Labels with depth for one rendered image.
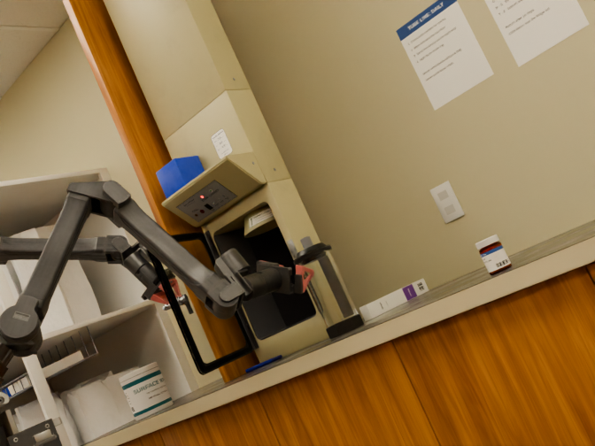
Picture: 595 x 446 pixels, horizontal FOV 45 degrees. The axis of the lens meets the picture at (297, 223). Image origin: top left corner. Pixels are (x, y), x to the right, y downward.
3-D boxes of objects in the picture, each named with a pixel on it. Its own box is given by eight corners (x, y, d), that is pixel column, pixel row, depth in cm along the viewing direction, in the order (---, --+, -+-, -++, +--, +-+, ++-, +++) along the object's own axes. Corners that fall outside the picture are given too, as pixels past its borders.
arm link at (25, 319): (73, 191, 180) (71, 167, 172) (127, 205, 181) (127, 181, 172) (-2, 352, 154) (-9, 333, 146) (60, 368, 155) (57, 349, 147)
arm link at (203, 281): (97, 213, 178) (96, 188, 169) (115, 201, 181) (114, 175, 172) (222, 327, 168) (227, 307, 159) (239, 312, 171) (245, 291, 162)
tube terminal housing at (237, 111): (310, 342, 238) (218, 135, 248) (383, 311, 218) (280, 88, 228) (260, 366, 219) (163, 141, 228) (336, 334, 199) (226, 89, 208)
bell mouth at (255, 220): (270, 232, 232) (263, 216, 233) (308, 209, 221) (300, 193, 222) (233, 242, 219) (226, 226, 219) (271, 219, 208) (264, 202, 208)
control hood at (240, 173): (200, 226, 225) (188, 197, 226) (267, 182, 205) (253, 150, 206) (173, 233, 216) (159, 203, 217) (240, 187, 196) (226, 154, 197)
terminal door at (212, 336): (254, 350, 217) (202, 231, 222) (202, 375, 189) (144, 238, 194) (252, 351, 218) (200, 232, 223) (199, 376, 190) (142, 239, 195)
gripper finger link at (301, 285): (297, 257, 182) (273, 265, 175) (320, 259, 178) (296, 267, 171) (298, 282, 183) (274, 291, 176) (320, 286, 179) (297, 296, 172)
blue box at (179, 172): (190, 195, 224) (179, 169, 225) (210, 181, 218) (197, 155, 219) (166, 199, 216) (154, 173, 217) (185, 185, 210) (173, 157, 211)
